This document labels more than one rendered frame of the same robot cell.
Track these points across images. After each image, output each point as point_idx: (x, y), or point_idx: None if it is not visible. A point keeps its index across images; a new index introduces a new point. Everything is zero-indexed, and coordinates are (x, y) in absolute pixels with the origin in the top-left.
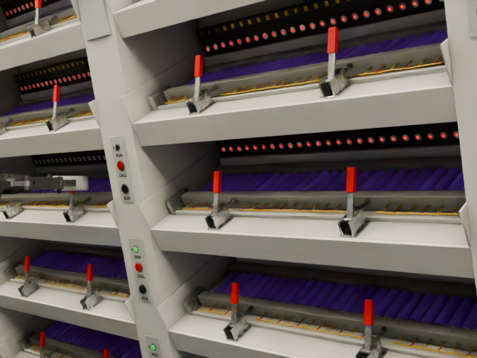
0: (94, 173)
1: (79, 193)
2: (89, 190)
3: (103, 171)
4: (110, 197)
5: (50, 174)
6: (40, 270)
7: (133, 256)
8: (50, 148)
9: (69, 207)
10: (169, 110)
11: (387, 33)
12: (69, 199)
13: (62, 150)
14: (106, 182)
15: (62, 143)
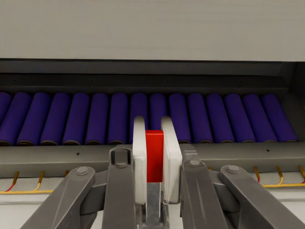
0: (47, 81)
1: (91, 151)
2: (101, 134)
3: (73, 76)
4: (235, 162)
5: (127, 151)
6: None
7: None
8: (109, 40)
9: (148, 217)
10: None
11: None
12: (52, 169)
13: (189, 53)
14: (123, 107)
15: (228, 25)
